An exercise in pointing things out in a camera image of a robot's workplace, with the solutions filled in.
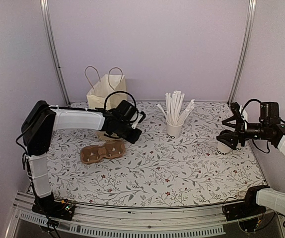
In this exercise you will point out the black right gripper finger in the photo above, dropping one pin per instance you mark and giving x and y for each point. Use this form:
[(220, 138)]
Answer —
[(232, 122), (228, 138)]

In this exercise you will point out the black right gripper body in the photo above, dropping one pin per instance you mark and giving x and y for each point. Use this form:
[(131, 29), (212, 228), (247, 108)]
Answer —
[(262, 132)]

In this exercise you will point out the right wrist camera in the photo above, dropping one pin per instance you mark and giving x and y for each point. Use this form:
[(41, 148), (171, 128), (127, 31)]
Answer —
[(239, 113)]

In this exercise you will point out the bundle of white wrapped straws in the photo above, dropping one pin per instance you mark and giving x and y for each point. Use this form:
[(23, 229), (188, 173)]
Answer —
[(173, 105)]

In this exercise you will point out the floral patterned table mat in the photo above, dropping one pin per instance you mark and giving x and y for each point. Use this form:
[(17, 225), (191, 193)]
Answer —
[(156, 171)]

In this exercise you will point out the cream paper bag with handles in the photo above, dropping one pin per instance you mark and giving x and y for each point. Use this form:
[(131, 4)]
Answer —
[(99, 91)]

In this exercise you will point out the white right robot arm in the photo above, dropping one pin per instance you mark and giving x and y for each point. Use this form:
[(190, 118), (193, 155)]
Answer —
[(274, 197)]

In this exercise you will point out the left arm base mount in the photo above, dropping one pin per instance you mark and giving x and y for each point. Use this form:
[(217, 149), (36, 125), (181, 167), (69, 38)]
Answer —
[(48, 206)]

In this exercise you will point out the white paper cup corner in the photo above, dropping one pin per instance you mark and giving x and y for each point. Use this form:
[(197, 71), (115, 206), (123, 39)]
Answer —
[(223, 149)]

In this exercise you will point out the left aluminium frame post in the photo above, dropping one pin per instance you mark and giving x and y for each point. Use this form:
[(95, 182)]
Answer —
[(44, 4)]

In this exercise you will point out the right aluminium frame post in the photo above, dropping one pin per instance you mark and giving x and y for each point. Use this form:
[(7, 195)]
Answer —
[(244, 49)]

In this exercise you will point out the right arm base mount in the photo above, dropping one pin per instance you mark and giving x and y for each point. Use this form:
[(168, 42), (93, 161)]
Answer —
[(246, 208)]

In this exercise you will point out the brown cardboard cup carrier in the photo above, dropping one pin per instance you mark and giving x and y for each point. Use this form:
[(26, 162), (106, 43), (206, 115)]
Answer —
[(109, 150)]

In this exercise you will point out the front aluminium rail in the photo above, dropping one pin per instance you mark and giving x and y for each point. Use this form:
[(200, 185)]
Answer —
[(98, 221)]

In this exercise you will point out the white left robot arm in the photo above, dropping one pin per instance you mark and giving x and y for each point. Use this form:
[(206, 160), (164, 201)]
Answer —
[(44, 120)]

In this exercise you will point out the white paper coffee cup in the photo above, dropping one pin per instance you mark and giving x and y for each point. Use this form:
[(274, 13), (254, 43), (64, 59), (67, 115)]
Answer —
[(239, 148)]

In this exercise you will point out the aluminium frame post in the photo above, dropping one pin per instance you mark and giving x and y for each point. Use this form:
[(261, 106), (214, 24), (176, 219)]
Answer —
[(44, 4), (244, 49)]

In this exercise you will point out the white cup holding straws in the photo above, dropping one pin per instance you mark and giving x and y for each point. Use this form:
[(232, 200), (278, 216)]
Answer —
[(173, 131)]

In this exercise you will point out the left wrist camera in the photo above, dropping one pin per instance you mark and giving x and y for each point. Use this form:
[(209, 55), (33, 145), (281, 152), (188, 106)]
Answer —
[(139, 119)]

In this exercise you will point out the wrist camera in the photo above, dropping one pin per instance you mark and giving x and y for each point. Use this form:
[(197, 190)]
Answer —
[(139, 119), (239, 113)]

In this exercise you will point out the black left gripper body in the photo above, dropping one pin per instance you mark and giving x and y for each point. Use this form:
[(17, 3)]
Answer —
[(122, 132)]

